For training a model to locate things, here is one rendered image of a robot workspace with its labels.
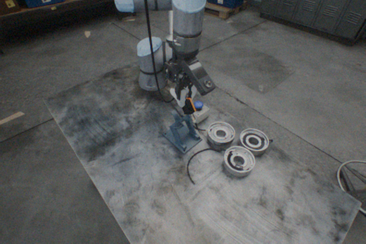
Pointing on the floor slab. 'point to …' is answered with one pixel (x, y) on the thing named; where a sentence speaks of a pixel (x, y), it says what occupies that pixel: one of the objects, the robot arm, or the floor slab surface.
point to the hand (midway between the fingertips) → (187, 103)
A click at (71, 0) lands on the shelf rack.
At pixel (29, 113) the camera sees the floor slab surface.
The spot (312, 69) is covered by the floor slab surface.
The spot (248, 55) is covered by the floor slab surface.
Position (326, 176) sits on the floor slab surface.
